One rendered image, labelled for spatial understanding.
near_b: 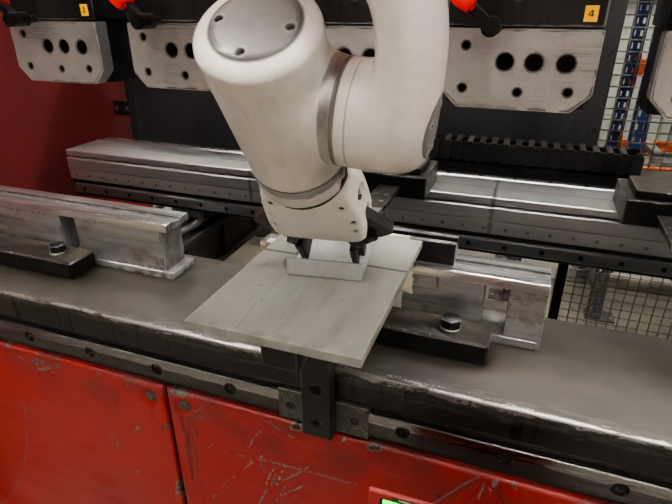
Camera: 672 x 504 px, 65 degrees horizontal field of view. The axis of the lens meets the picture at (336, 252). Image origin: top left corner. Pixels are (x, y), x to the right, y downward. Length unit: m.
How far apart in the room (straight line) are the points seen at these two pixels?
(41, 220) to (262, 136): 0.70
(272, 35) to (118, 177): 0.91
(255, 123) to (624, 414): 0.50
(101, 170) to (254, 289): 0.74
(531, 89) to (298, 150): 0.30
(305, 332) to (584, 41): 0.38
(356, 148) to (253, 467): 0.59
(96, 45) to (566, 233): 0.74
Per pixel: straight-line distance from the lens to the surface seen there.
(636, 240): 0.93
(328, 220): 0.49
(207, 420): 0.82
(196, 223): 1.13
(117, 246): 0.92
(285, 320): 0.51
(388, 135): 0.34
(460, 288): 0.69
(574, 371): 0.71
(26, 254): 0.99
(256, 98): 0.33
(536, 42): 0.59
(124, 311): 0.82
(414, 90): 0.33
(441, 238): 0.70
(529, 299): 0.69
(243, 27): 0.35
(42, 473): 1.22
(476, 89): 0.59
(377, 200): 0.80
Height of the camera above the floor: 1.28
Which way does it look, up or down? 26 degrees down
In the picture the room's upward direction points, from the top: straight up
